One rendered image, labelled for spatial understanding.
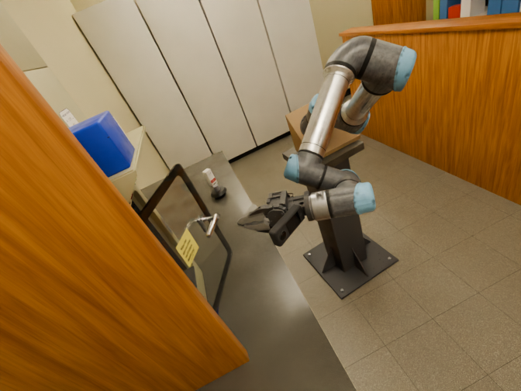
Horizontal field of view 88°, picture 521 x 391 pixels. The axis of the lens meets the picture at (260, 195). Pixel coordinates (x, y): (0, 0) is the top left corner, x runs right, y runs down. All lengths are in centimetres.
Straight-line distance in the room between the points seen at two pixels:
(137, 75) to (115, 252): 320
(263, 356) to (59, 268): 53
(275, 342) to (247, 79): 329
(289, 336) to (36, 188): 66
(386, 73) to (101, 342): 96
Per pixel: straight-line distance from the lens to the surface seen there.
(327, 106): 83
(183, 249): 76
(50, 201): 48
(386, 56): 93
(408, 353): 180
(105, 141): 53
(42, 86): 74
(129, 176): 53
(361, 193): 68
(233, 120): 378
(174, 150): 380
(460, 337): 187
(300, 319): 84
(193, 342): 72
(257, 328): 87
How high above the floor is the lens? 166
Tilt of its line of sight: 33 degrees down
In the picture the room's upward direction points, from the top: 24 degrees counter-clockwise
